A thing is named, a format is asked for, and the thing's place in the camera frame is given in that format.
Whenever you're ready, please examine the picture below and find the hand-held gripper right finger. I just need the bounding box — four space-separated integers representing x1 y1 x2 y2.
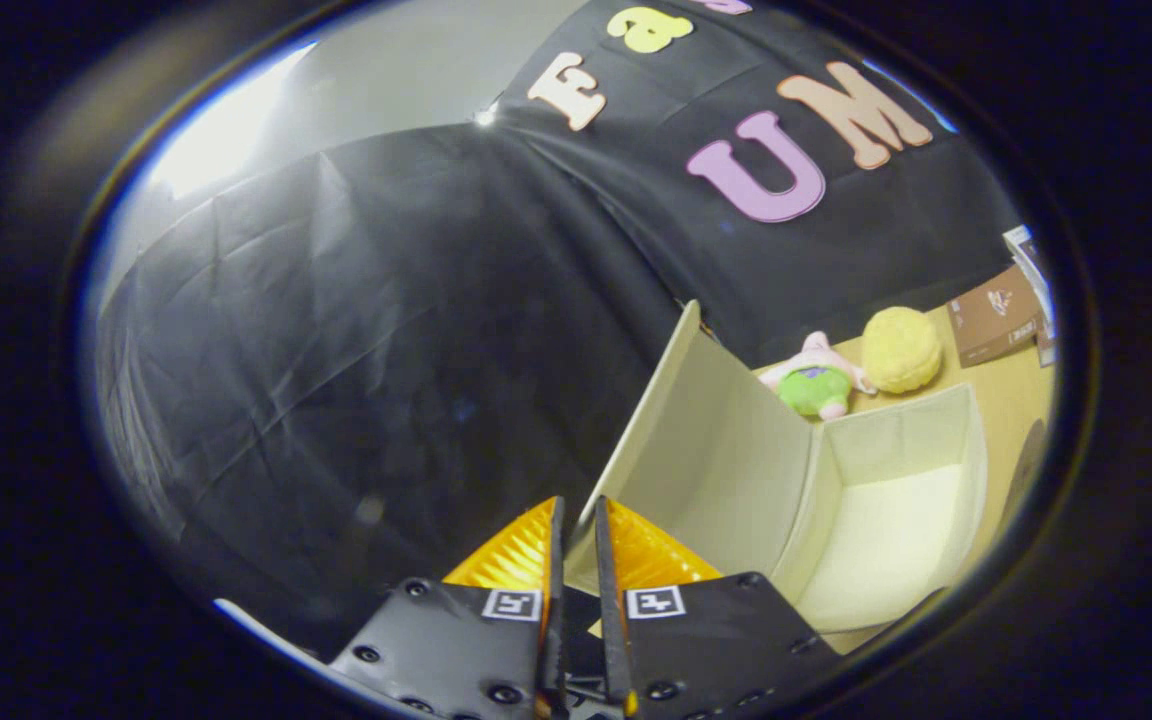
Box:
593 495 842 720

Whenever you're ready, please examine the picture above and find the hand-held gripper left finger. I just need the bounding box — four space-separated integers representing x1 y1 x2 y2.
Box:
328 495 569 720

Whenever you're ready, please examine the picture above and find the beige fabric storage box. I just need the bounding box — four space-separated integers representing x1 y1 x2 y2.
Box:
564 300 989 656

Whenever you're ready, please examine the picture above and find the pink and green plush toy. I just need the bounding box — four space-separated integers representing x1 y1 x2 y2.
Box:
756 331 877 422

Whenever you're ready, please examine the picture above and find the yellow round plush toy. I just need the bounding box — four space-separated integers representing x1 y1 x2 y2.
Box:
861 306 944 395

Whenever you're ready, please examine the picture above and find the white book with portrait cover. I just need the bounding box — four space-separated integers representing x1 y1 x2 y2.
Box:
1003 225 1055 331

